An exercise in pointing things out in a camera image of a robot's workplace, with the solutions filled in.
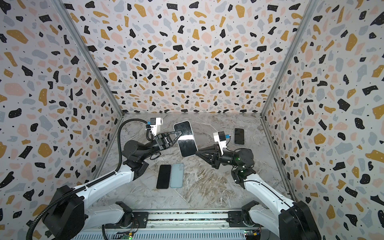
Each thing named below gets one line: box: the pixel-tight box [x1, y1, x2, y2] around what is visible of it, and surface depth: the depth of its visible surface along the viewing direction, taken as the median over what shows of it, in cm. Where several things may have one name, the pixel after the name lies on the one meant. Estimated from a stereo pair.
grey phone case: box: [170, 163, 184, 189], surface depth 91 cm
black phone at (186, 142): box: [173, 120, 198, 158], surface depth 64 cm
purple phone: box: [156, 164, 172, 189], surface depth 89 cm
